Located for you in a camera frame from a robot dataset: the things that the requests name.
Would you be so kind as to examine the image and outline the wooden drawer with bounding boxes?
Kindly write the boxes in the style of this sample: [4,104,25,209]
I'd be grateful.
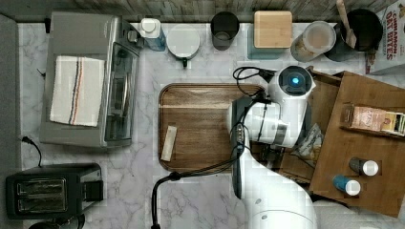
[253,66,340,184]

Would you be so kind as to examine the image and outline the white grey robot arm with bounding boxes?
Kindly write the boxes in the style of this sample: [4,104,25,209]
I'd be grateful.
[227,66,317,229]

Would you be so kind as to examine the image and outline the wooden serving tray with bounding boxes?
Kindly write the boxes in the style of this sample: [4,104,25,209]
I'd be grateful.
[159,83,263,172]

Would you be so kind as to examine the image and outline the beige snack bar packet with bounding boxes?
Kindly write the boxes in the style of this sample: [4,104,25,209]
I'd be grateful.
[160,126,177,161]

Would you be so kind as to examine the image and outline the white round lidded container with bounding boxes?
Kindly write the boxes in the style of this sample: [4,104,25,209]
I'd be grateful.
[166,24,201,68]

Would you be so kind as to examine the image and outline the dark grey cup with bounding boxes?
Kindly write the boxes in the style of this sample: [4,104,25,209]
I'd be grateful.
[210,11,240,51]

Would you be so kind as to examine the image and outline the white-capped clear bottle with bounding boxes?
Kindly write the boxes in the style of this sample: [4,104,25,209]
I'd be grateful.
[140,18,165,52]

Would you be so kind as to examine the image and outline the teal box with bamboo lid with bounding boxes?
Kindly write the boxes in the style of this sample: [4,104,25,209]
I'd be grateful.
[247,10,292,60]

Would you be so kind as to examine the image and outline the chips snack bag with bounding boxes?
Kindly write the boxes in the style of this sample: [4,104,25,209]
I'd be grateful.
[292,124,324,161]

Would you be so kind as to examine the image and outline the silver toaster oven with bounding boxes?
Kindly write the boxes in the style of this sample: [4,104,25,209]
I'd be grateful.
[39,11,141,148]

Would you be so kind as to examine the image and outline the striped white dish towel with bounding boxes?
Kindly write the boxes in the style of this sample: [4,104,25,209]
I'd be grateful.
[50,55,105,127]

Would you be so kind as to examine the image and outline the glass jar with white lid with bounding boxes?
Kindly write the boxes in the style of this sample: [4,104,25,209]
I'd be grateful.
[290,21,336,62]

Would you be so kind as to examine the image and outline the assorted tea bag boxes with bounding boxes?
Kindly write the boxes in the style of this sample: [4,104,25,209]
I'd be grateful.
[340,103,404,137]

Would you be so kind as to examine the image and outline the black round object bottom edge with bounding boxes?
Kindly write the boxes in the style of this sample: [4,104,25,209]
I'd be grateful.
[29,214,86,229]

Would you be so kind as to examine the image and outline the blue white-capped spice bottle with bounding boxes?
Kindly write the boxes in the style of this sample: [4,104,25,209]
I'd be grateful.
[332,175,361,197]

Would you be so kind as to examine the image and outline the black two-slot toaster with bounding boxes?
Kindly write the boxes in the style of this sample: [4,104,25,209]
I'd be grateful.
[6,163,103,219]

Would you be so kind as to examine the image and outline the wooden spatula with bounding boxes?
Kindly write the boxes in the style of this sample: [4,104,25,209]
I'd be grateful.
[336,0,356,49]

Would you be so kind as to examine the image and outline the wooden cabinet shelf unit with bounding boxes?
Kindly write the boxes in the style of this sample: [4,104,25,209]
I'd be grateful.
[309,72,405,218]

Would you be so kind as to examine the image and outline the grey white-capped spice bottle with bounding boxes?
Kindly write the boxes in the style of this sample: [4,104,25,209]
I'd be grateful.
[349,157,379,177]

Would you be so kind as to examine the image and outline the black utensil holder pot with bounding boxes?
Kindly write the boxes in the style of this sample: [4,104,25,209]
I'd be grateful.
[325,9,383,62]

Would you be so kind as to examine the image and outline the cinnamon oat bites cereal box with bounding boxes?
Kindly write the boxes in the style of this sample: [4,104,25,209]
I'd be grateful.
[366,0,405,75]

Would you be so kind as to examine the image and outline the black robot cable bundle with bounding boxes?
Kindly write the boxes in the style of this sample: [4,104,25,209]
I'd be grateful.
[150,66,277,229]

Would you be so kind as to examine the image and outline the black toaster power cord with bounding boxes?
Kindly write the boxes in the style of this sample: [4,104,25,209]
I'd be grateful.
[20,135,43,168]

